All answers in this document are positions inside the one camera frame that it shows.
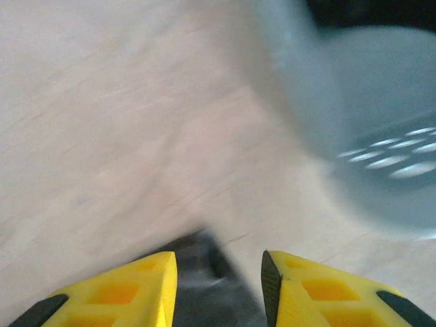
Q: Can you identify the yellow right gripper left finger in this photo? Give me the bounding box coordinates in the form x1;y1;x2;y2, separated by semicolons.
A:
10;251;178;327

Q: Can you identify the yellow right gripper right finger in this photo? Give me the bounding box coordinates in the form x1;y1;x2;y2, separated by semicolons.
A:
260;250;436;327

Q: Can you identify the dark grey t-shirt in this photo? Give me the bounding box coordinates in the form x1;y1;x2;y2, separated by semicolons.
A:
159;228;270;327

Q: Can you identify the light blue plastic basket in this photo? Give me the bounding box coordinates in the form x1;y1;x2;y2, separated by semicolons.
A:
251;0;436;239

